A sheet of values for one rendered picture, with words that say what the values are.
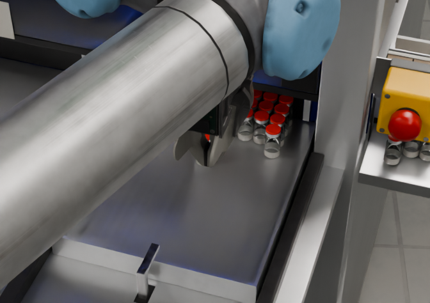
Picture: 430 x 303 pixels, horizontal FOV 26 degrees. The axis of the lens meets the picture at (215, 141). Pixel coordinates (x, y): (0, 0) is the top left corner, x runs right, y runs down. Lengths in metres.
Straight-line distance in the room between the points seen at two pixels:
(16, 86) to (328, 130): 0.48
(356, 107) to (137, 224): 0.31
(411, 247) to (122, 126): 1.90
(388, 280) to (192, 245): 1.20
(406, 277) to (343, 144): 1.11
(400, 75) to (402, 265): 1.20
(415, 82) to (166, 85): 0.68
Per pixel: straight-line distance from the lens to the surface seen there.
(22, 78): 1.44
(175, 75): 0.55
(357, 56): 1.15
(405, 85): 1.18
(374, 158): 1.30
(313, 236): 1.18
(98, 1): 0.67
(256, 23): 0.60
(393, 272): 2.33
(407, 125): 1.16
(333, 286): 1.45
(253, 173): 1.25
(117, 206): 1.22
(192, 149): 0.96
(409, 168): 1.29
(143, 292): 1.11
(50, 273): 1.15
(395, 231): 2.42
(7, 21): 1.32
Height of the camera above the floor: 1.75
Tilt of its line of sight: 42 degrees down
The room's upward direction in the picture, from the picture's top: straight up
